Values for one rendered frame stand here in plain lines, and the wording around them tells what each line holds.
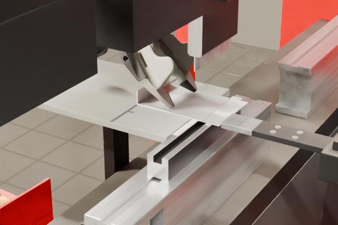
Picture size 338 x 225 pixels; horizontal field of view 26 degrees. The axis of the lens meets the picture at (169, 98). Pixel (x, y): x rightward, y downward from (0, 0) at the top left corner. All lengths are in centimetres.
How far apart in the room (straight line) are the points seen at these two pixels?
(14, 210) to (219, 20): 43
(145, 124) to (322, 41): 52
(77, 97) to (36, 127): 220
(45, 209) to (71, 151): 185
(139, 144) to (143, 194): 219
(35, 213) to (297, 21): 93
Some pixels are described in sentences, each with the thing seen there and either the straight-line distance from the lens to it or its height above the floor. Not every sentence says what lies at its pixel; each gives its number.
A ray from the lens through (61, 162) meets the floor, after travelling 295.
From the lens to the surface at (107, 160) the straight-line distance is 111.
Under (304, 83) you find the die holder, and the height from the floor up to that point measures 93.
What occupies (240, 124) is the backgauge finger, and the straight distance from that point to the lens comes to 96.
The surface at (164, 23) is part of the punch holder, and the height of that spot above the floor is 119.
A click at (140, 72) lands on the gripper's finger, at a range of 99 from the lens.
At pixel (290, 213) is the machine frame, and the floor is 76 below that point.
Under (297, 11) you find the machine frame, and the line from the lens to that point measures 184.
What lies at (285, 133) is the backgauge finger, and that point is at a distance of 94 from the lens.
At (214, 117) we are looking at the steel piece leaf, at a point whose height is 100.
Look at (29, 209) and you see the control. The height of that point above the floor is 81.
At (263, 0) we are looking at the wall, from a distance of 407.
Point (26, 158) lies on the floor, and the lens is 301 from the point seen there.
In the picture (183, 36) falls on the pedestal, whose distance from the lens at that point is 295.
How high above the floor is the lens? 143
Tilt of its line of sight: 24 degrees down
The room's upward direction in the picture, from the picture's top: straight up
